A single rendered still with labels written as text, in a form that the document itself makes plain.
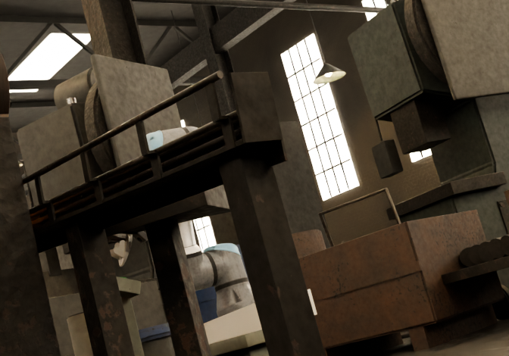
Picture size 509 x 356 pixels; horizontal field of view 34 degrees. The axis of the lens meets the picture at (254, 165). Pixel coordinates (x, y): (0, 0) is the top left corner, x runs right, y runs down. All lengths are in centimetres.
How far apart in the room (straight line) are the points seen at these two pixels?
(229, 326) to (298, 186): 465
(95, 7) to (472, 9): 311
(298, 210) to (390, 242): 304
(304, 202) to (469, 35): 196
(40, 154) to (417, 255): 307
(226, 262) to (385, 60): 475
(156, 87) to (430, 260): 289
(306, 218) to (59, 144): 233
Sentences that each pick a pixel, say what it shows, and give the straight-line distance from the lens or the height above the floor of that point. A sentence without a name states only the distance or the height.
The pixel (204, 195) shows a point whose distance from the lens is 181.
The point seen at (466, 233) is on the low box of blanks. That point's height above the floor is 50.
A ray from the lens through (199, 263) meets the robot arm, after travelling 277.
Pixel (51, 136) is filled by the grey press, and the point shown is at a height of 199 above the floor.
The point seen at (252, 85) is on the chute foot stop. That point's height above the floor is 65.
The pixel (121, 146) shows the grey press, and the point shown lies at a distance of 583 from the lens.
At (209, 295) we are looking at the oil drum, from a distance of 561.
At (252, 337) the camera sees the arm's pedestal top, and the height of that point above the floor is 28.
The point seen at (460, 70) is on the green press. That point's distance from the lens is 692.
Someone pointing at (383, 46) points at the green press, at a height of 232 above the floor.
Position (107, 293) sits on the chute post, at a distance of 174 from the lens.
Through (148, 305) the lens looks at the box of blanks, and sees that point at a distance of 499.
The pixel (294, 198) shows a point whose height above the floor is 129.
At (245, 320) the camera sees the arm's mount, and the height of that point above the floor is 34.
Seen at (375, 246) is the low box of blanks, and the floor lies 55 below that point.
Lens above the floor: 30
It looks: 11 degrees up
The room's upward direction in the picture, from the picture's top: 15 degrees counter-clockwise
